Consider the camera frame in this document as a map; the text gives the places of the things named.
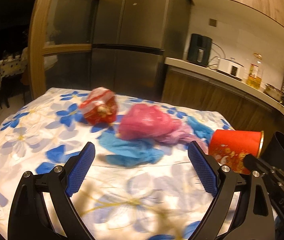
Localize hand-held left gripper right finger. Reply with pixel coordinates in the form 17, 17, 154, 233
182, 140, 275, 240

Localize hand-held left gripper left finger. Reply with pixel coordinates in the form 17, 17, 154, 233
8, 142, 96, 240

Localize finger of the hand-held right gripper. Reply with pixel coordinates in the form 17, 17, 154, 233
244, 154, 275, 178

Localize red cylindrical can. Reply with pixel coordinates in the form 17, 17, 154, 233
208, 129, 265, 175

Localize blue plastic bag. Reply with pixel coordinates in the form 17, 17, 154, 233
99, 132, 165, 167
188, 117, 215, 139

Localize purple plastic bag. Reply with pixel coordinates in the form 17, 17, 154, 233
157, 124, 195, 144

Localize floral blue and white blanket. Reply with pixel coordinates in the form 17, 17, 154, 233
0, 87, 242, 240

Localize red wrapped package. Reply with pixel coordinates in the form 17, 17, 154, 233
79, 87, 119, 125

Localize steel pot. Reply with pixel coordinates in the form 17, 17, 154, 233
264, 84, 284, 102

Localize wooden lower cabinets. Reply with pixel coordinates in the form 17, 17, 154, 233
161, 66, 284, 150

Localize pink plastic bag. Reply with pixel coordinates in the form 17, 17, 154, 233
118, 104, 182, 140

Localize cooking oil bottle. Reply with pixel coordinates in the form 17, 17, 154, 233
246, 53, 263, 90

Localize white electric cooker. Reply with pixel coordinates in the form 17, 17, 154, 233
217, 57, 244, 78

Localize table with dotted cloth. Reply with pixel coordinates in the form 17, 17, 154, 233
0, 55, 29, 88

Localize black air fryer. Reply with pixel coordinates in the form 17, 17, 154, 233
187, 33, 212, 67

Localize wooden glass door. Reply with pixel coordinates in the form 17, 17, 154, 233
28, 0, 101, 99

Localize dark grey refrigerator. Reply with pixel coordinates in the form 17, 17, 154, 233
89, 0, 195, 103

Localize wooden upper cabinet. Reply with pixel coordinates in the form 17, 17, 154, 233
186, 0, 284, 43

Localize black power cable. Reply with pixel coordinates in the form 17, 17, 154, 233
208, 42, 229, 69

